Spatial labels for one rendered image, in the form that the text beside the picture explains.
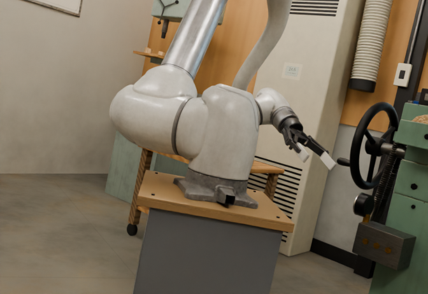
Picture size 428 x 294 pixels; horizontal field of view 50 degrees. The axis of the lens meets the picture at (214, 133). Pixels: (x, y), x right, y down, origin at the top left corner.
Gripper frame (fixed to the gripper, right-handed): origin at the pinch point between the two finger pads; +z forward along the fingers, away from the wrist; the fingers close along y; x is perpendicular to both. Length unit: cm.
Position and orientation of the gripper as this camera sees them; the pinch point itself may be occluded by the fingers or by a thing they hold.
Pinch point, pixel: (318, 161)
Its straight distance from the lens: 154.8
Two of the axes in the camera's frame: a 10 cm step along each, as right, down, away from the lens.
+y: 7.8, 2.4, 5.8
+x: -5.1, 7.7, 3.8
